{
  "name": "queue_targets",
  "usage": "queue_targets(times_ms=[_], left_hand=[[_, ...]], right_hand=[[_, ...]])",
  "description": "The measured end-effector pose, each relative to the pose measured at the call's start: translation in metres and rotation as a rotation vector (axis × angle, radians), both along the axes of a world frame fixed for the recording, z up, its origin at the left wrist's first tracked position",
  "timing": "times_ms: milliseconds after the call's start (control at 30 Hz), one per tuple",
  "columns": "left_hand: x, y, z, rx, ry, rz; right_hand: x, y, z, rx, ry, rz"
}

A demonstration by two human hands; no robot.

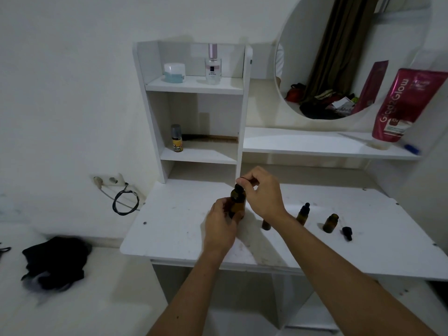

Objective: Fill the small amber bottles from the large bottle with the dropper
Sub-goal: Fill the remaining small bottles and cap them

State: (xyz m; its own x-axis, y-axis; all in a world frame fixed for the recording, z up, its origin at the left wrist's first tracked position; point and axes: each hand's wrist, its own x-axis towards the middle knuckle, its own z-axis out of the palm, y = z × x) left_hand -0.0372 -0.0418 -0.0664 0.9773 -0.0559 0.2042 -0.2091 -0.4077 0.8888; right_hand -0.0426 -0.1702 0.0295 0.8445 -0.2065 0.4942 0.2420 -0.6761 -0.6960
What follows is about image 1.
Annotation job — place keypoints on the person's right hand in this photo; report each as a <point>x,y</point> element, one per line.
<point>267,199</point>

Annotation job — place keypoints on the person's left hand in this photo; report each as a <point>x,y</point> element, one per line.
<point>218,234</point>

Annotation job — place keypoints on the small amber glass bottle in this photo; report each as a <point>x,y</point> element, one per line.
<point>301,219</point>
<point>330,224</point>
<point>266,226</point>

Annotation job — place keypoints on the large amber glass bottle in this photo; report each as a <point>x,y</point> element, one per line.
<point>238,206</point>

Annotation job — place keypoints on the large black dropper cap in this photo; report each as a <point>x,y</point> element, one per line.
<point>239,190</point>

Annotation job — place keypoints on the person's right forearm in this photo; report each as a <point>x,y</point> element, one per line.
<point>343,283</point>

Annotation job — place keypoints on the person's left forearm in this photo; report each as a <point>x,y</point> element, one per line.
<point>189,297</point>

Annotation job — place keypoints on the white vanity desk with shelves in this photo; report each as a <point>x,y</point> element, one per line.
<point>175,227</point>

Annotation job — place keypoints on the brown comb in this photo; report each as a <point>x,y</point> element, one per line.
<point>210,139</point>

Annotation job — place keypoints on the small yellow-label spray can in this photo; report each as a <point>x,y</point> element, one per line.
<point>177,145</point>

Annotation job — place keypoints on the white mattress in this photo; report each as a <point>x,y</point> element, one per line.
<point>105,304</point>

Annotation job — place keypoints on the clear perfume bottle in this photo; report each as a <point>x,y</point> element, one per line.
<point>213,71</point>

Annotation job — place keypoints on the blue pen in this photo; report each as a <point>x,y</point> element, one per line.
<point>412,149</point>

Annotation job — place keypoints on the white teal cream jar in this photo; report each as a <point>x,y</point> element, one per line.
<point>174,73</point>

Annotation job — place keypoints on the pink cosmetic tube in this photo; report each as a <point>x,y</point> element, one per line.
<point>402,104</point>

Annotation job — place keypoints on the black cloth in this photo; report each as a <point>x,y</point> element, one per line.
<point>56,262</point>

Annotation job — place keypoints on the large black fabric item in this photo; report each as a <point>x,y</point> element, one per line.
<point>441,292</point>

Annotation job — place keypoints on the white wall socket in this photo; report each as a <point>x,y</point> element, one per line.
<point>119,180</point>

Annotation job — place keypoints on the round wall mirror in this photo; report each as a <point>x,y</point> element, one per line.
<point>308,38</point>

